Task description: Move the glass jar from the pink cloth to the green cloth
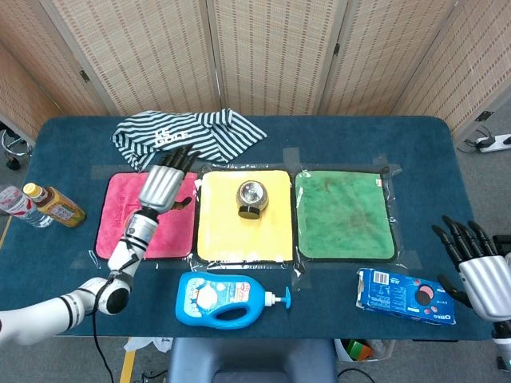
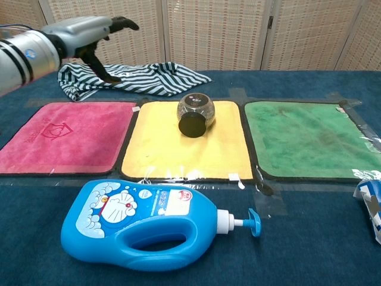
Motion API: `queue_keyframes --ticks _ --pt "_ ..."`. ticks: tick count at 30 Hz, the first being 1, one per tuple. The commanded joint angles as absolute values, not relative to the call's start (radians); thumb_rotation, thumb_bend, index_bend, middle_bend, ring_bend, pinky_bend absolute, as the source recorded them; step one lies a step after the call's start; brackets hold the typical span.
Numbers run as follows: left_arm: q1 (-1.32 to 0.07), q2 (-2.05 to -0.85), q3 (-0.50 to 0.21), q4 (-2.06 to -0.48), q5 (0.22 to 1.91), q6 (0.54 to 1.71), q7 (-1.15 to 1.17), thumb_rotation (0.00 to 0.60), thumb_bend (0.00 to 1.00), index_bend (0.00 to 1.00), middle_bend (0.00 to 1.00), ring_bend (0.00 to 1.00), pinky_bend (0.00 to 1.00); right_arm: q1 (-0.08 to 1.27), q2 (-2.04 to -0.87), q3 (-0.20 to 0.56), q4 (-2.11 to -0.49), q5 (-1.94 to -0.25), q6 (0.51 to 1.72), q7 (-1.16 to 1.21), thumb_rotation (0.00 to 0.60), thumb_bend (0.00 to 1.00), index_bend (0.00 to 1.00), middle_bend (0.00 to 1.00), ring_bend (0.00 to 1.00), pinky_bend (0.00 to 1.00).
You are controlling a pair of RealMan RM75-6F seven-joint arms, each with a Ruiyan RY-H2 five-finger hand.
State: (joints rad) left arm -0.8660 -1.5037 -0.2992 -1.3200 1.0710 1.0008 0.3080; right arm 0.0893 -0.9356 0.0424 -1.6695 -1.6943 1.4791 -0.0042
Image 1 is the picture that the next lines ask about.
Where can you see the blue grey seat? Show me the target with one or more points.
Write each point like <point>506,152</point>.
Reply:
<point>251,359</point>

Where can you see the chrome stool base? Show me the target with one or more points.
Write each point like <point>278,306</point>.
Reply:
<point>12,147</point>

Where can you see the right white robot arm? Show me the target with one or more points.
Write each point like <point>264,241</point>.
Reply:
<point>503,343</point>

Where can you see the white bag colourful items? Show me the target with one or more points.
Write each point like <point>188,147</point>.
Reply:
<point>359,349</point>

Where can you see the yellow towel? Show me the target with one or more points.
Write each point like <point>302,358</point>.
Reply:
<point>243,239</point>

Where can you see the small glass jar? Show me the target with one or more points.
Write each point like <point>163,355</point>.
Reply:
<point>251,199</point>

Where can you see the yellow tea bottle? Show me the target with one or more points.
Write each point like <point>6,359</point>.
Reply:
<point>60,207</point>

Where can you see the blue detergent pump bottle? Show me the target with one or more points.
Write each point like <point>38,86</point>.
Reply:
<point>207,299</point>

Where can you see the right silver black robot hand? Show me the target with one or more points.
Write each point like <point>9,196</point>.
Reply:
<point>487,287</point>

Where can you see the white power strip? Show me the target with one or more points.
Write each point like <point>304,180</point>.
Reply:
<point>495,143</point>

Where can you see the white crumpled paper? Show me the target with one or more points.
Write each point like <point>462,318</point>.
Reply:
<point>147,344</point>

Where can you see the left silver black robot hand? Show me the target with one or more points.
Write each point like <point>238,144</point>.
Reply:
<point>159,187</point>

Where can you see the striped green white cloth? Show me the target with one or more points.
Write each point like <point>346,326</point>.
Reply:
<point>207,131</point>

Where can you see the pink towel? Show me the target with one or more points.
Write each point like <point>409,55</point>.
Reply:
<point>171,235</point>

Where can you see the clear plastic tape sheet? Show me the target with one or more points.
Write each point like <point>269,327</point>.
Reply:
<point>298,276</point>

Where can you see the green towel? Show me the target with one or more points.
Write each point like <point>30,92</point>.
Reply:
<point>343,215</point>

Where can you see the blue Oreo cookie box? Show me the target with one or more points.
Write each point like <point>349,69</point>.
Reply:
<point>395,295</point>

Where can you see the woven folding screen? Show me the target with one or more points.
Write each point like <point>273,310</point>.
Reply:
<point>271,52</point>

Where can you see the clear water bottle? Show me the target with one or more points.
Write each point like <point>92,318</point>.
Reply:
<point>16,205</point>

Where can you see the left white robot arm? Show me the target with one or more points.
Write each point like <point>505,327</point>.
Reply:
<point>40,315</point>

